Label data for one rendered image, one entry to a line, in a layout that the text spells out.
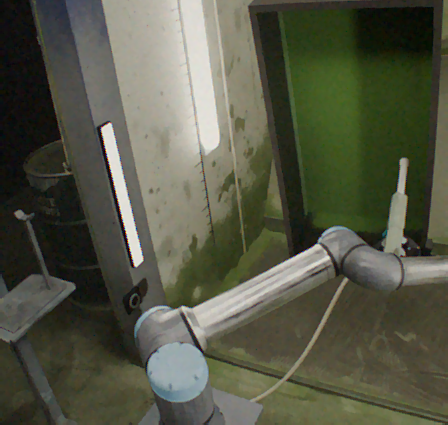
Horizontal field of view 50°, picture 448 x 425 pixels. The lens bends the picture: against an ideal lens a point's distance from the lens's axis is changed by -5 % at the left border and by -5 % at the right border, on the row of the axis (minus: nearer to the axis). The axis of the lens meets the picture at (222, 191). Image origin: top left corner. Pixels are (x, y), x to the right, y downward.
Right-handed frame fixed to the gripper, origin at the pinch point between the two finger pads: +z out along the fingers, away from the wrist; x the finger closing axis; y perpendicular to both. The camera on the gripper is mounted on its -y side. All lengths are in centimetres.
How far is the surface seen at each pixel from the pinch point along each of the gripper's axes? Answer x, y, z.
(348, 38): 67, -16, 37
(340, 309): 12, 89, -36
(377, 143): 56, 15, 1
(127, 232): -11, 58, 81
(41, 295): -50, 53, 100
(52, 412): -82, 108, 79
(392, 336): -1, 67, -55
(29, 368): -71, 87, 94
